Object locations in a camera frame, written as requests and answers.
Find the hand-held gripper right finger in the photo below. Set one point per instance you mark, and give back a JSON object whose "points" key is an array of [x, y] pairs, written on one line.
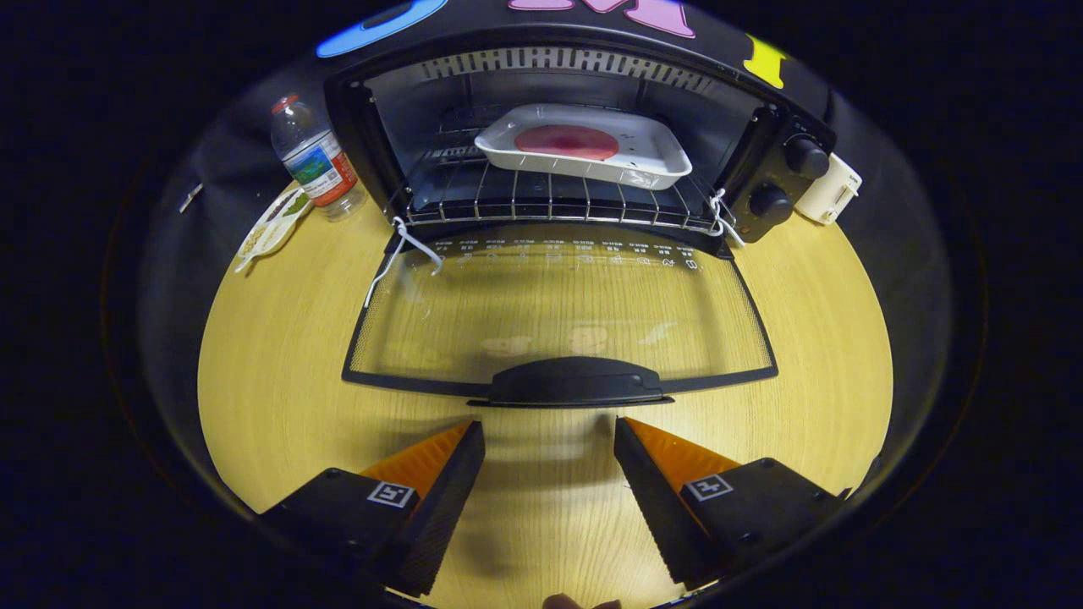
{"points": [[656, 507]]}

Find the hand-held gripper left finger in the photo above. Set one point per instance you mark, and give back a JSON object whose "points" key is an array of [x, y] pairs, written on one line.
{"points": [[440, 507]]}

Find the black toaster oven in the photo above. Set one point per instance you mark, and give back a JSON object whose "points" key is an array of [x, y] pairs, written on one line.
{"points": [[575, 385]]}

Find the white square plate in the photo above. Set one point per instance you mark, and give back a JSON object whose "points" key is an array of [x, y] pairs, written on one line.
{"points": [[651, 152]]}

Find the pink round meat slice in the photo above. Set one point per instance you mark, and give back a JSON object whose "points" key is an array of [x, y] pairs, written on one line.
{"points": [[567, 142]]}

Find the white bread toaster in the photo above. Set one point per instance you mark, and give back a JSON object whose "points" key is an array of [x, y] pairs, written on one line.
{"points": [[825, 190]]}

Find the white snack packet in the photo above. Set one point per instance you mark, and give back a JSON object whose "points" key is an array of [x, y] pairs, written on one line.
{"points": [[271, 230]]}

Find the clear plastic water bottle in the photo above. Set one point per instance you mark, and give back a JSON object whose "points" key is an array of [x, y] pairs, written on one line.
{"points": [[317, 165]]}

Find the silver metal clip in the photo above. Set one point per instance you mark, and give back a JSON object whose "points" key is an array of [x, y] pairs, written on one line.
{"points": [[190, 198]]}

